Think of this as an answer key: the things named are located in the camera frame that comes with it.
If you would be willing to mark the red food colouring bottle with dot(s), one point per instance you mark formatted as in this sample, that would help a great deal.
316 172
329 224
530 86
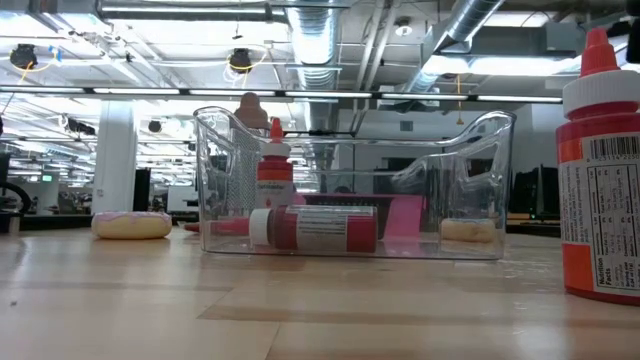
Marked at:
320 230
600 225
274 175

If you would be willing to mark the blue frosted donut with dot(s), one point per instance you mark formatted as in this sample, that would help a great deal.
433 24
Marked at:
467 231

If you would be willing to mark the pink frosted donut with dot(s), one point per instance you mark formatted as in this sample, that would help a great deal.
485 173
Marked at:
130 227

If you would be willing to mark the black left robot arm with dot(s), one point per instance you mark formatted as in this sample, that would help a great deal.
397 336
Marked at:
6 220

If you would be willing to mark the red plastic tray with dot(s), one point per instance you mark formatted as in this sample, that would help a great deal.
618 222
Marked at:
405 220

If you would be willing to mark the pink toy purse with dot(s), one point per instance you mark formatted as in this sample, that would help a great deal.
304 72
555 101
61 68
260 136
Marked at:
251 112

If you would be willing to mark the linear ceiling light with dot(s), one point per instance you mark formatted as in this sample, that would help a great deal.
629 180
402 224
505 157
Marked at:
230 92

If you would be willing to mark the clear plastic bin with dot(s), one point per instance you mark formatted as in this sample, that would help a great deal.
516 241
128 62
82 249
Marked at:
430 250

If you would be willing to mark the black ceiling spot lamp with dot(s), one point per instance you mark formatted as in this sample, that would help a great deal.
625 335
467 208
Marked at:
155 126
23 56
240 60

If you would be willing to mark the grey ceiling pipe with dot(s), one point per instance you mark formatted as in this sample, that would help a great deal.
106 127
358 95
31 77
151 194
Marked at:
190 11

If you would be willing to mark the dark background monitors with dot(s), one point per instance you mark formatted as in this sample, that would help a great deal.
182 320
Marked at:
547 192

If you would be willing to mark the silver ventilation duct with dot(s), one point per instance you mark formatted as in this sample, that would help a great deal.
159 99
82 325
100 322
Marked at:
465 25
315 40

